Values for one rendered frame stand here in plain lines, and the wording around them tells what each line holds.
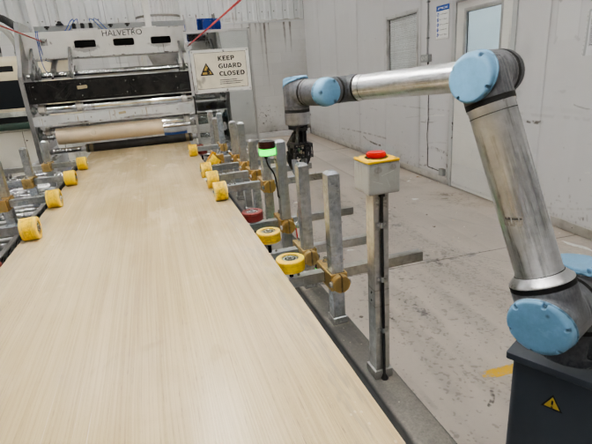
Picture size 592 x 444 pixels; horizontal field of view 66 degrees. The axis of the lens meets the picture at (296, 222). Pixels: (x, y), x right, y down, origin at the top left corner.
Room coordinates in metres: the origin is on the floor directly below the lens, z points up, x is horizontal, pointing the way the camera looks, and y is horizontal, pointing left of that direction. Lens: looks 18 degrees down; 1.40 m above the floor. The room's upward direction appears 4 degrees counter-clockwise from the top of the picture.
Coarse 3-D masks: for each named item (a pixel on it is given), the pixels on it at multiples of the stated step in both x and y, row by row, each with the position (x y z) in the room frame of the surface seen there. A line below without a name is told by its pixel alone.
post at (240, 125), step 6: (240, 126) 2.34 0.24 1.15; (240, 132) 2.34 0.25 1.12; (240, 138) 2.34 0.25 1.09; (240, 144) 2.34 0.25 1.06; (246, 144) 2.35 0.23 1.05; (240, 150) 2.34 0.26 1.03; (246, 150) 2.35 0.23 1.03; (240, 156) 2.34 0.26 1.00; (246, 156) 2.35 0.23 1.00; (246, 180) 2.34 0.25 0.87; (246, 192) 2.34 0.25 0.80; (246, 198) 2.34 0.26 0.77; (246, 204) 2.34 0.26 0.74; (252, 204) 2.35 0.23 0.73
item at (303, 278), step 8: (392, 256) 1.25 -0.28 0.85; (400, 256) 1.24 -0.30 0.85; (408, 256) 1.25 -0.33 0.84; (416, 256) 1.26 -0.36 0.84; (344, 264) 1.21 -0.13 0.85; (352, 264) 1.21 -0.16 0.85; (360, 264) 1.21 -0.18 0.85; (392, 264) 1.24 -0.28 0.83; (400, 264) 1.24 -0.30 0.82; (304, 272) 1.18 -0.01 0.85; (312, 272) 1.18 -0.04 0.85; (320, 272) 1.17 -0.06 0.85; (352, 272) 1.20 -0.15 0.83; (360, 272) 1.21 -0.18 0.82; (296, 280) 1.15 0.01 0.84; (304, 280) 1.16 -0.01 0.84; (312, 280) 1.16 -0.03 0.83; (320, 280) 1.17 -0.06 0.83
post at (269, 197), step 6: (264, 162) 1.86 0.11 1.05; (264, 168) 1.86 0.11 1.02; (264, 174) 1.86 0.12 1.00; (270, 174) 1.87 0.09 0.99; (264, 180) 1.86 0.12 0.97; (264, 198) 1.88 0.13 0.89; (270, 198) 1.86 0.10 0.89; (270, 204) 1.86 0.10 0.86; (270, 210) 1.86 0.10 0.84; (270, 216) 1.86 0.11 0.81
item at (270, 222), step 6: (342, 210) 1.73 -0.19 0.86; (348, 210) 1.74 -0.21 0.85; (294, 216) 1.68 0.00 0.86; (312, 216) 1.69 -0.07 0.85; (318, 216) 1.70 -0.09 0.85; (324, 216) 1.71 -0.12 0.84; (258, 222) 1.64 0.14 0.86; (264, 222) 1.64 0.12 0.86; (270, 222) 1.65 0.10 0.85; (276, 222) 1.65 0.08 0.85; (252, 228) 1.63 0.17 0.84; (258, 228) 1.63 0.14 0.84
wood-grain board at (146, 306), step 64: (64, 192) 2.24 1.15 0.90; (128, 192) 2.14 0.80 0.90; (192, 192) 2.04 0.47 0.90; (64, 256) 1.32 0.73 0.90; (128, 256) 1.28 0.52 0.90; (192, 256) 1.24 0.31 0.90; (256, 256) 1.20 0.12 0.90; (0, 320) 0.94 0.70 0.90; (64, 320) 0.92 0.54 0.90; (128, 320) 0.89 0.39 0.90; (192, 320) 0.87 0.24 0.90; (256, 320) 0.85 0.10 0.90; (0, 384) 0.70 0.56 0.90; (64, 384) 0.68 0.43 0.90; (128, 384) 0.67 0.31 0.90; (192, 384) 0.65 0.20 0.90; (256, 384) 0.64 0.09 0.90; (320, 384) 0.63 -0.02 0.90
